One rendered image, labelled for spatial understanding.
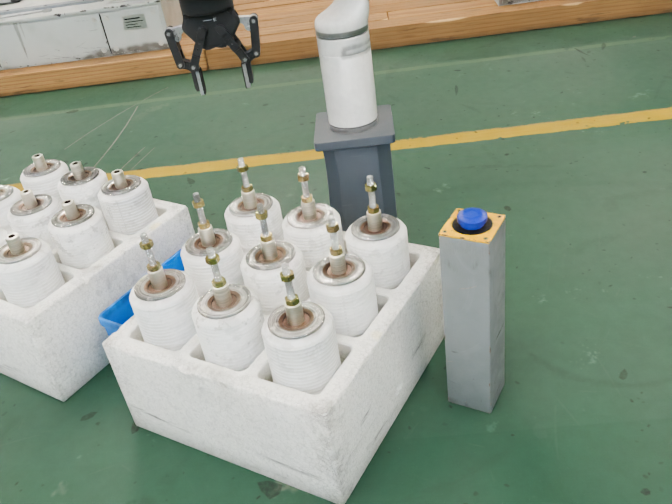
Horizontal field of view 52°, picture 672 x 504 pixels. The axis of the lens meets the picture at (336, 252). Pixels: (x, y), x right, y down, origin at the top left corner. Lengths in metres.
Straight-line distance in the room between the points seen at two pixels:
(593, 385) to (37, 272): 0.91
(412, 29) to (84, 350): 1.82
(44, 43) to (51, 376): 1.93
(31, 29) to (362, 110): 1.95
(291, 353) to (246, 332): 0.10
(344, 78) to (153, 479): 0.72
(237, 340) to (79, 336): 0.41
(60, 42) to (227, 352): 2.17
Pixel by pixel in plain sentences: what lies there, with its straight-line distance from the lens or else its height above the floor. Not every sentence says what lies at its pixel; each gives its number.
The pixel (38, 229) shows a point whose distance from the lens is 1.38.
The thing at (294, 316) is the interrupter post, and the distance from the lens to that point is 0.89.
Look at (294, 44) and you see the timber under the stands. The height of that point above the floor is 0.06.
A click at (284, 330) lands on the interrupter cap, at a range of 0.89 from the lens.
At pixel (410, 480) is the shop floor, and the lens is 1.03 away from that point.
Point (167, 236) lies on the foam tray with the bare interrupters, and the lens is 1.37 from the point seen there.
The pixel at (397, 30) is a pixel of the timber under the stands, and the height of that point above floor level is 0.06.
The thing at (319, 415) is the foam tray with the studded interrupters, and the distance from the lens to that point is 0.88.
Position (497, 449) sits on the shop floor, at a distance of 1.06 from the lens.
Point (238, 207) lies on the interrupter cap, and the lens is 1.19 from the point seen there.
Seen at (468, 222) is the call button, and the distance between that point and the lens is 0.92.
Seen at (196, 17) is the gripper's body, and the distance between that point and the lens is 1.07.
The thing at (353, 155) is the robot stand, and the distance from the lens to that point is 1.27.
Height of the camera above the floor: 0.81
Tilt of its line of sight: 33 degrees down
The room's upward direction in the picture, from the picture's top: 9 degrees counter-clockwise
